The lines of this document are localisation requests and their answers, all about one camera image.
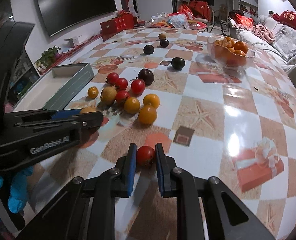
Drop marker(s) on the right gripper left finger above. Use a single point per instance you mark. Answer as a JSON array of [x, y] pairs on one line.
[[85, 208]]

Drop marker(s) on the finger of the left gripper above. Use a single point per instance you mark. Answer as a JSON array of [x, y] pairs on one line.
[[74, 123], [40, 115]]

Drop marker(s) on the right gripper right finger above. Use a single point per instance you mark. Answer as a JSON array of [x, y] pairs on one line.
[[206, 208]]

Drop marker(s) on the brown longan fruit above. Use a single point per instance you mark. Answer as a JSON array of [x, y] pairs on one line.
[[88, 109], [108, 95]]

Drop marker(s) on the yellow cherry tomato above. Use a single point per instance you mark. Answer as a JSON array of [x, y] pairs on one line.
[[92, 92], [147, 115], [132, 105], [151, 100]]

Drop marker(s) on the red cherry tomato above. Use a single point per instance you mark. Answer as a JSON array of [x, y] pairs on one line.
[[137, 86], [145, 156], [112, 78], [121, 97], [121, 84]]

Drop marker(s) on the blue gloved left hand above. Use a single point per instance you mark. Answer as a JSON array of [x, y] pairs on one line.
[[18, 194]]

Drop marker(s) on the white green tray box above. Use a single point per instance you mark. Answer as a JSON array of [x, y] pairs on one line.
[[56, 88]]

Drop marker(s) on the green potted plant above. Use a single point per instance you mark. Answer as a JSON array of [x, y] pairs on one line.
[[48, 57]]

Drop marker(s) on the dark red plum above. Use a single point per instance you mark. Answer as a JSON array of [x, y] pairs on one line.
[[146, 75]]

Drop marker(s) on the black television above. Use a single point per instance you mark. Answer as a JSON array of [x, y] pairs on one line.
[[58, 15]]

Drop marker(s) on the red gift boxes stack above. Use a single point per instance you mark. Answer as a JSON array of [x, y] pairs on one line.
[[116, 25]]

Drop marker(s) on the brown longan far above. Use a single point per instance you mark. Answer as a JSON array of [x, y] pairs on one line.
[[162, 36]]

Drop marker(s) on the glass bowl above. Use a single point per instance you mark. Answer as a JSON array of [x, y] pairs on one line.
[[249, 57]]

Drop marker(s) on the orange tangerines in bowl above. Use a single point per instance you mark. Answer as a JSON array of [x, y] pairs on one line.
[[230, 52]]

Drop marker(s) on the grey sofa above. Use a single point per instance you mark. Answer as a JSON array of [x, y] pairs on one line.
[[277, 39]]

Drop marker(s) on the pink blanket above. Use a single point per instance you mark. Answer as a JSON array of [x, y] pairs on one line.
[[263, 32]]

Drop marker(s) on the red cushion with characters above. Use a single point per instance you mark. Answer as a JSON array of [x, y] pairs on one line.
[[288, 18]]

